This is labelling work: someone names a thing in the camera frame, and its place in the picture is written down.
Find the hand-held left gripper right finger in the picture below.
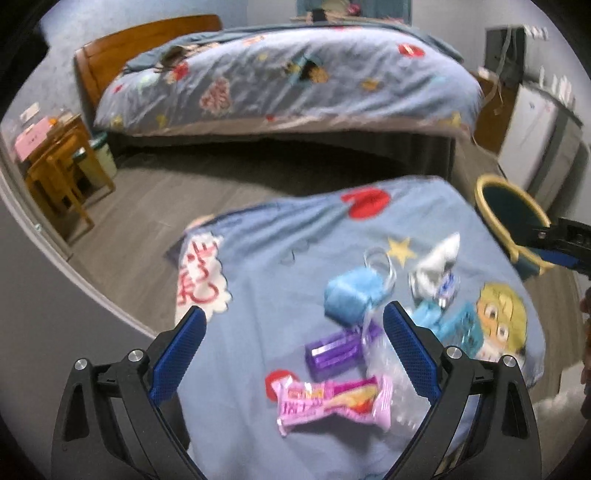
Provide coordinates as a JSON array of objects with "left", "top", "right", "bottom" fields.
[{"left": 382, "top": 300, "right": 542, "bottom": 480}]

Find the teal trash can yellow rim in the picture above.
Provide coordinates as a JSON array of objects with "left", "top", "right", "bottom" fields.
[{"left": 475, "top": 173, "right": 555, "bottom": 280}]

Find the bed with cartoon duvet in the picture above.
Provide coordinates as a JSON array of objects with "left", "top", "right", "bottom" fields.
[{"left": 92, "top": 23, "right": 485, "bottom": 137}]

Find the purple wrapper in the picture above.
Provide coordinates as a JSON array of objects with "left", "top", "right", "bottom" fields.
[{"left": 305, "top": 323, "right": 384, "bottom": 381}]

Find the pink snack wrapper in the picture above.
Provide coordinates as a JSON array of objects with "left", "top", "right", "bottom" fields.
[{"left": 276, "top": 374, "right": 394, "bottom": 435}]

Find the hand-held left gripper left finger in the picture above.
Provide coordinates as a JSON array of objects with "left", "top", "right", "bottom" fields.
[{"left": 51, "top": 305, "right": 207, "bottom": 480}]

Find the blue glove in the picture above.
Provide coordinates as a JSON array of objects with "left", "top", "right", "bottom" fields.
[{"left": 323, "top": 269, "right": 386, "bottom": 324}]

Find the person's right hand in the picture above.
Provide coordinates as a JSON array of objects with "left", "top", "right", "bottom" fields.
[{"left": 578, "top": 286, "right": 591, "bottom": 398}]

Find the wooden nightstand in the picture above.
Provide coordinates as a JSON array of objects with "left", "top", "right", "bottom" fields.
[{"left": 14, "top": 113, "right": 116, "bottom": 241}]

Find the clear plastic bag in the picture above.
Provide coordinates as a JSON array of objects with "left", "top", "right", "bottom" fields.
[{"left": 362, "top": 318, "right": 439, "bottom": 444}]

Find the clear plastic loop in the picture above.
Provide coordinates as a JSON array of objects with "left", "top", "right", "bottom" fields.
[{"left": 364, "top": 247, "right": 398, "bottom": 294}]

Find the wooden cabinet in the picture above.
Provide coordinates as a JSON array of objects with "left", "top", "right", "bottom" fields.
[{"left": 473, "top": 69, "right": 518, "bottom": 155}]

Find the teal blister pack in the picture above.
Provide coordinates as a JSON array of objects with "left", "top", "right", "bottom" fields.
[{"left": 436, "top": 300, "right": 483, "bottom": 358}]

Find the wooden bed headboard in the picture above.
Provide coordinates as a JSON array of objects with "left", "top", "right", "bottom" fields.
[{"left": 74, "top": 14, "right": 223, "bottom": 118}]

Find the blue printed blanket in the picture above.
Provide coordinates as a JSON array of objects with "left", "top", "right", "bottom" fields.
[{"left": 173, "top": 174, "right": 546, "bottom": 480}]

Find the black monitor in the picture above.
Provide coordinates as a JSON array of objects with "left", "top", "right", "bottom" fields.
[{"left": 485, "top": 25, "right": 527, "bottom": 86}]

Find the teal window curtain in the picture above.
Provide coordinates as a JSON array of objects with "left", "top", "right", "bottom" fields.
[{"left": 295, "top": 0, "right": 413, "bottom": 24}]

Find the white router with antennas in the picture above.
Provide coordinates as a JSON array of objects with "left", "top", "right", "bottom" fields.
[{"left": 538, "top": 67, "right": 575, "bottom": 104}]

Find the small blue white packet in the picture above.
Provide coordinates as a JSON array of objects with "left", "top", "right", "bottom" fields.
[{"left": 436, "top": 272, "right": 461, "bottom": 308}]

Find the white cloth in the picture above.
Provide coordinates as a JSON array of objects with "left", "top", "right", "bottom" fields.
[{"left": 533, "top": 385, "right": 591, "bottom": 444}]

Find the white tissue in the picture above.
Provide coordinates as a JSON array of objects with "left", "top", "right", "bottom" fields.
[{"left": 409, "top": 233, "right": 461, "bottom": 296}]

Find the light blue plastic item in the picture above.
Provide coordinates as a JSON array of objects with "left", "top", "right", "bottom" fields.
[{"left": 409, "top": 300, "right": 446, "bottom": 337}]

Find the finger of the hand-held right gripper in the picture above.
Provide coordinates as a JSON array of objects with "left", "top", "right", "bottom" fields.
[
  {"left": 531, "top": 218, "right": 591, "bottom": 251},
  {"left": 534, "top": 249, "right": 591, "bottom": 278}
]

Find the white grey air purifier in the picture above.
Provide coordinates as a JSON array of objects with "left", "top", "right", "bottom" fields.
[{"left": 496, "top": 83, "right": 585, "bottom": 199}]

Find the pink box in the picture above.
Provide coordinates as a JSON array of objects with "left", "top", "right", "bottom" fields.
[{"left": 14, "top": 117, "right": 51, "bottom": 160}]

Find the small white green bin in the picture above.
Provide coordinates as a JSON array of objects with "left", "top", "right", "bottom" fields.
[{"left": 74, "top": 131, "right": 119, "bottom": 185}]

